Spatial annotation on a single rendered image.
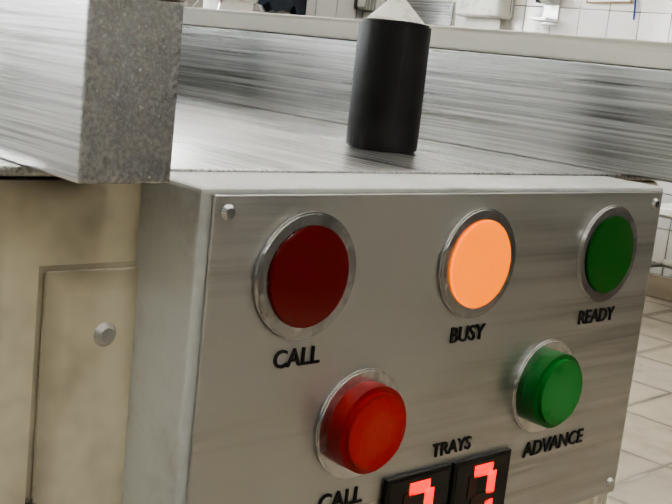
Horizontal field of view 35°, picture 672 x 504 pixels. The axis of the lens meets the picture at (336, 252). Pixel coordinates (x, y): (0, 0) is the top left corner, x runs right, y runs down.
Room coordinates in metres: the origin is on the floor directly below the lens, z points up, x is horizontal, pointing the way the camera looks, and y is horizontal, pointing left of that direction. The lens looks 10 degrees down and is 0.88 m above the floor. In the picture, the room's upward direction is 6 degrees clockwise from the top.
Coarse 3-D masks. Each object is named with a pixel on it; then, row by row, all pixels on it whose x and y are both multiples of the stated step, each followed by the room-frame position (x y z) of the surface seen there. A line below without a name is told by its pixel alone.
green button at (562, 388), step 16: (560, 352) 0.41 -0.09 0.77; (544, 368) 0.40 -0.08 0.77; (560, 368) 0.40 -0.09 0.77; (576, 368) 0.41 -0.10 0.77; (528, 384) 0.40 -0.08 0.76; (544, 384) 0.39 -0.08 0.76; (560, 384) 0.40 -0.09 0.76; (576, 384) 0.41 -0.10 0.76; (528, 400) 0.40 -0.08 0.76; (544, 400) 0.39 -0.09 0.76; (560, 400) 0.40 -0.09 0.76; (576, 400) 0.41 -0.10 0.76; (528, 416) 0.40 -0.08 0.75; (544, 416) 0.40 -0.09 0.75; (560, 416) 0.40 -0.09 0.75
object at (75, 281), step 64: (384, 64) 0.46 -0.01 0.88; (192, 128) 0.48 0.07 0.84; (256, 128) 0.52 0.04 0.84; (320, 128) 0.57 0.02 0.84; (384, 128) 0.46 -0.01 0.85; (0, 192) 0.29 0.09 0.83; (64, 192) 0.30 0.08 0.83; (128, 192) 0.31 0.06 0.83; (0, 256) 0.29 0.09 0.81; (64, 256) 0.30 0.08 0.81; (128, 256) 0.32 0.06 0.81; (0, 320) 0.29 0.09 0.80; (64, 320) 0.30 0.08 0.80; (128, 320) 0.31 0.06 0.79; (0, 384) 0.29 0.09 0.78; (64, 384) 0.30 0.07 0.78; (128, 384) 0.32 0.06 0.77; (0, 448) 0.29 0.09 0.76; (64, 448) 0.30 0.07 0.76
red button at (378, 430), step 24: (360, 384) 0.34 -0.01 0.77; (336, 408) 0.33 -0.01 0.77; (360, 408) 0.33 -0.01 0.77; (384, 408) 0.34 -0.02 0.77; (336, 432) 0.33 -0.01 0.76; (360, 432) 0.33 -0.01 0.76; (384, 432) 0.34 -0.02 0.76; (336, 456) 0.33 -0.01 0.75; (360, 456) 0.33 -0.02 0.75; (384, 456) 0.34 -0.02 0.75
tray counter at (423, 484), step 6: (426, 480) 0.36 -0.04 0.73; (414, 486) 0.36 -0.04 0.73; (420, 486) 0.36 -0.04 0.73; (426, 486) 0.36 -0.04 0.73; (414, 492) 0.36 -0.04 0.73; (420, 492) 0.36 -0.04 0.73; (426, 492) 0.36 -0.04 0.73; (432, 492) 0.37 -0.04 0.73; (408, 498) 0.36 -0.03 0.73; (426, 498) 0.36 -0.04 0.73; (432, 498) 0.37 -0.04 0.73
